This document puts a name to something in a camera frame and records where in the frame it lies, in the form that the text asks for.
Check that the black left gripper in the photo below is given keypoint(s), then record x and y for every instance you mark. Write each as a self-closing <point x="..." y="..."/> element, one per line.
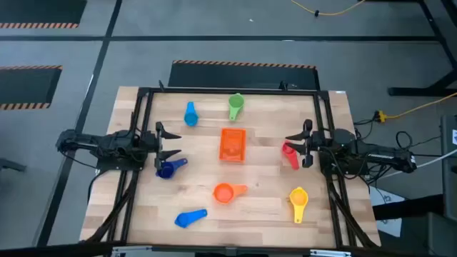
<point x="159" y="146"/>

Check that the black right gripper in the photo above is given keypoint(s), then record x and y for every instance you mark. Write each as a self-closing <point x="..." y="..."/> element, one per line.
<point x="314" y="144"/>

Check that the red measuring cup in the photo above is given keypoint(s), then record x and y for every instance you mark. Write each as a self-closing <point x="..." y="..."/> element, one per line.
<point x="293" y="163"/>

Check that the dark purple-blue measuring cup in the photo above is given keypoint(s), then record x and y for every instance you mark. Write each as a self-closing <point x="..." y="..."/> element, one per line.
<point x="166" y="170"/>

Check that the teal measuring cup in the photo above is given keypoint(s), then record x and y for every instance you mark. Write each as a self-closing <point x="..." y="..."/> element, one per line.
<point x="191" y="118"/>

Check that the yellow measuring cup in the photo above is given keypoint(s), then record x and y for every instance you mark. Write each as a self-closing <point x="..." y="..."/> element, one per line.
<point x="298" y="198"/>

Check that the orange measuring cup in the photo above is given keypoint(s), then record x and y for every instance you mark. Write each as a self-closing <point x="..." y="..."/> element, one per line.
<point x="224" y="193"/>

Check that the medium blue measuring cup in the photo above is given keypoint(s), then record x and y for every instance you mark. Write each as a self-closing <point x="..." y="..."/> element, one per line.
<point x="184" y="220"/>

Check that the green measuring cup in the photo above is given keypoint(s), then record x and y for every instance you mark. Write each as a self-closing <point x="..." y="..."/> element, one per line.
<point x="236" y="101"/>

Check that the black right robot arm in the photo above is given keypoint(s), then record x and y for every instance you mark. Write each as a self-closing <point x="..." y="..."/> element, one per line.
<point x="378" y="155"/>

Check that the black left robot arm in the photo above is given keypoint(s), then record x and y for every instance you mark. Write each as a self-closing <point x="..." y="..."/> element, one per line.
<point x="107" y="144"/>

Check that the orange plastic basket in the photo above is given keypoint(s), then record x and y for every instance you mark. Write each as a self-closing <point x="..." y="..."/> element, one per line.
<point x="232" y="146"/>

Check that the wide black hazard-striped floor mat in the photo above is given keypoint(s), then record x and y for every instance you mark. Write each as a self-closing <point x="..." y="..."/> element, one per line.
<point x="242" y="76"/>

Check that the black floor beam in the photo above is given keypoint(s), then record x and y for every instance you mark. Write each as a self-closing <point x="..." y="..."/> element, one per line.
<point x="407" y="208"/>

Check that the white paper sheet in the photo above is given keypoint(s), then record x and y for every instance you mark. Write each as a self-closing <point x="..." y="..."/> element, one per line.
<point x="392" y="228"/>

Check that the grey cabinet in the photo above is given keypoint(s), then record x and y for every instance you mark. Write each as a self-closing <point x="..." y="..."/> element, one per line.
<point x="449" y="178"/>

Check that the dark grey furniture foot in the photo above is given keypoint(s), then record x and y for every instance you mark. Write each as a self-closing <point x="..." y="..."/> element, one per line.
<point x="10" y="165"/>

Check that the black metal table frame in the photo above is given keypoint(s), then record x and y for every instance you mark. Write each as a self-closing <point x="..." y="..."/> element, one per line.
<point x="232" y="90"/>

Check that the silver metal bracket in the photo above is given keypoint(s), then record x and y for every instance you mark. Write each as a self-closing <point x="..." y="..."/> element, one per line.
<point x="330" y="253"/>
<point x="132" y="248"/>

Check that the black desk leg frame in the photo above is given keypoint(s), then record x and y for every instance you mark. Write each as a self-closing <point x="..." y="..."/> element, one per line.
<point x="414" y="91"/>

